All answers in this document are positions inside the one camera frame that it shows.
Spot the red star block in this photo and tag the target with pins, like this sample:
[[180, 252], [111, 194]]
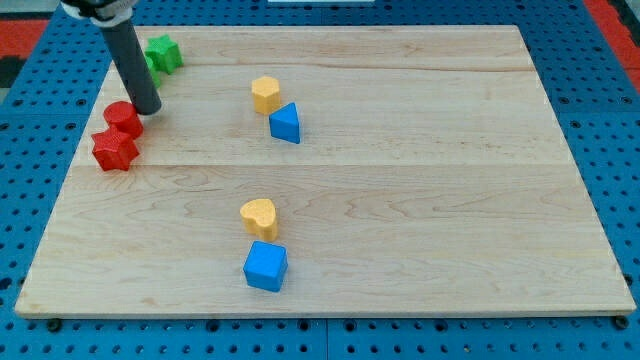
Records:
[[114, 149]]

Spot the yellow heart block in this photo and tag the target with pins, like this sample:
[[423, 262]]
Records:
[[259, 218]]

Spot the green star block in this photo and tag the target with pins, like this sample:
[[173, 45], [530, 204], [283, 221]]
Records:
[[165, 53]]

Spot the green block behind tool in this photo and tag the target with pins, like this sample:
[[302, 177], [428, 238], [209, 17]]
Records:
[[153, 72]]

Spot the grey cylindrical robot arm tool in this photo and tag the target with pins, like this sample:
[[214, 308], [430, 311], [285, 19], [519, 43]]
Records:
[[113, 19]]

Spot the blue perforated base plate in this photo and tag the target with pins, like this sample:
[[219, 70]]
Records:
[[46, 109]]

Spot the wooden board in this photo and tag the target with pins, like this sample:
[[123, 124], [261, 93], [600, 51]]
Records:
[[432, 180]]

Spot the red cylinder block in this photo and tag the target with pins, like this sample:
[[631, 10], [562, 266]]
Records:
[[123, 115]]

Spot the blue triangle block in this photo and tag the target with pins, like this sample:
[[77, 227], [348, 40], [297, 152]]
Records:
[[285, 125]]

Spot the yellow hexagon block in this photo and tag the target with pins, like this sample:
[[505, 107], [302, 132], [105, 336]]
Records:
[[266, 95]]

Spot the blue cube block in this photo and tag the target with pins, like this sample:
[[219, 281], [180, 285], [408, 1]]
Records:
[[265, 266]]

